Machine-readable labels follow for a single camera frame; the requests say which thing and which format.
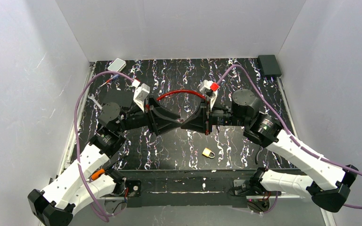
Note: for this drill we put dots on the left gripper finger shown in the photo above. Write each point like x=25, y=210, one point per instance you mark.
x=160, y=113
x=165, y=126

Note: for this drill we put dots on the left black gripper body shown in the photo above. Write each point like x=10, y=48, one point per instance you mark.
x=151, y=117

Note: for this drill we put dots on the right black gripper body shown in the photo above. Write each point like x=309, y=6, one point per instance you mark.
x=206, y=117

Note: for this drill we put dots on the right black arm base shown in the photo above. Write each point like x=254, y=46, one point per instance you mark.
x=244, y=187

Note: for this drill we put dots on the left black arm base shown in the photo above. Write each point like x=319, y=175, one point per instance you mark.
x=133, y=188

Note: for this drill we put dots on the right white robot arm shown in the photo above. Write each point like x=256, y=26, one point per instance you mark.
x=328, y=186

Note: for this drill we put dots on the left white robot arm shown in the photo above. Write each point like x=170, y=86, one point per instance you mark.
x=106, y=143

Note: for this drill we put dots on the black flat box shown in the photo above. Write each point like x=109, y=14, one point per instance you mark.
x=122, y=98

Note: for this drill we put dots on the brass padlock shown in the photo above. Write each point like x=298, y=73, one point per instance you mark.
x=208, y=153

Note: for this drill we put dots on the red blue screwdriver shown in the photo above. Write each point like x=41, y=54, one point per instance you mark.
x=112, y=78

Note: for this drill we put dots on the silver wrench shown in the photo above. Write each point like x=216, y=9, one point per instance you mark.
x=92, y=98

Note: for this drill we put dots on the white rectangular box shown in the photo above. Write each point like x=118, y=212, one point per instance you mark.
x=117, y=65

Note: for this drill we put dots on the black corner box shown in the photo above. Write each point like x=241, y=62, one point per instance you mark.
x=269, y=66

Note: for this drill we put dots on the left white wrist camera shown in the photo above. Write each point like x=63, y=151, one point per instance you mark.
x=141, y=92

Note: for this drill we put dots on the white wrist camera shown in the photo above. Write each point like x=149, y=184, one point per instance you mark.
x=209, y=90
x=141, y=92

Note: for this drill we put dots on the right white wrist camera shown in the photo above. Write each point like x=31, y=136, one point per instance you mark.
x=209, y=90

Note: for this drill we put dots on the orange cable connector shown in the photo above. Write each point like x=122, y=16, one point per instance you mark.
x=97, y=174

